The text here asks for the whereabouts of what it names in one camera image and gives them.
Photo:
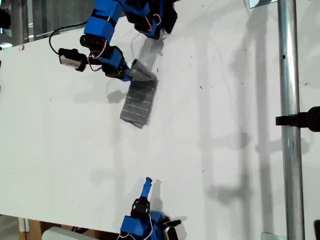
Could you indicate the black round object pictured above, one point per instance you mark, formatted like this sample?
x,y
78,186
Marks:
x,y
4,18

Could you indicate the black clamp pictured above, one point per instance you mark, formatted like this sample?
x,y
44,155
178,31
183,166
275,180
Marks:
x,y
300,118

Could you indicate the brown wooden board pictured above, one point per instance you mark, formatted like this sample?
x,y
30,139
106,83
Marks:
x,y
33,230

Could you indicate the white plastic box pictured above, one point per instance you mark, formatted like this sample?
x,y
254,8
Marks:
x,y
62,235

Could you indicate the steel post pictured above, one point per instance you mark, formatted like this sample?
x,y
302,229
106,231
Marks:
x,y
290,75

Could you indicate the black camera box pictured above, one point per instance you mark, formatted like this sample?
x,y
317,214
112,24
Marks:
x,y
68,61
172,235

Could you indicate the grey striped towel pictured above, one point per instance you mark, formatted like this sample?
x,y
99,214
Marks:
x,y
138,105

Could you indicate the dark object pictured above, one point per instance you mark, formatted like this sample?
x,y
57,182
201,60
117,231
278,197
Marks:
x,y
317,230

